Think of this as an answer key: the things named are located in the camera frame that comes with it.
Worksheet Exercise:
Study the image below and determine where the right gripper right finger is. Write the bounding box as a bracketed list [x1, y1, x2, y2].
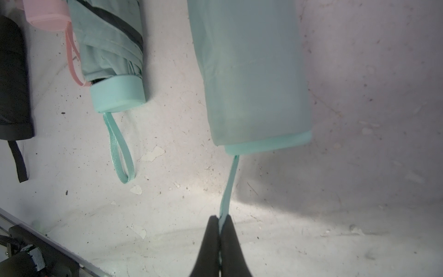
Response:
[220, 215, 252, 277]

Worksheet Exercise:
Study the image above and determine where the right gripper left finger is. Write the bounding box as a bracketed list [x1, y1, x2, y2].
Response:
[190, 215, 220, 277]

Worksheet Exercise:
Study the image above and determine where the teal umbrella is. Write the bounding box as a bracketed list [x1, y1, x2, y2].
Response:
[188, 1, 312, 227]
[67, 1, 146, 184]

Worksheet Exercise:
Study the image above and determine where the black umbrella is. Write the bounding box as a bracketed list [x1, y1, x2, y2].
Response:
[1, 16, 35, 182]

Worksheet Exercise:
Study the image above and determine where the pink umbrella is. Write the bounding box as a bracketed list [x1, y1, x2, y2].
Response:
[15, 0, 91, 87]

